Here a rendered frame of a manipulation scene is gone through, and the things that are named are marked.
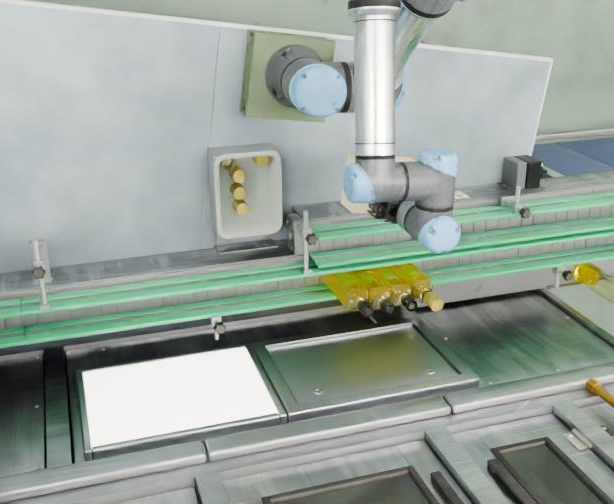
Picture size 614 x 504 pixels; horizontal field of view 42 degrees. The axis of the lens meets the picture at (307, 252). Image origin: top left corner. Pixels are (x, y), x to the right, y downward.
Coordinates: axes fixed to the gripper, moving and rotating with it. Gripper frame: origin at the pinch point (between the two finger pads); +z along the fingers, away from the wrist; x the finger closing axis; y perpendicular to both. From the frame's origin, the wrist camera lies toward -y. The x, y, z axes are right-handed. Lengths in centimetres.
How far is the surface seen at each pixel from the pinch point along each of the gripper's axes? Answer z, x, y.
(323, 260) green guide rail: 16.1, 24.9, 5.8
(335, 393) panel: -16.2, 44.9, 10.9
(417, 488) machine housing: -47, 48, 4
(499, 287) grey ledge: 23, 35, -53
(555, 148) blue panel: 70, 3, -96
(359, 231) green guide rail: 14.7, 16.3, -2.2
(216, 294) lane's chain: 22, 37, 32
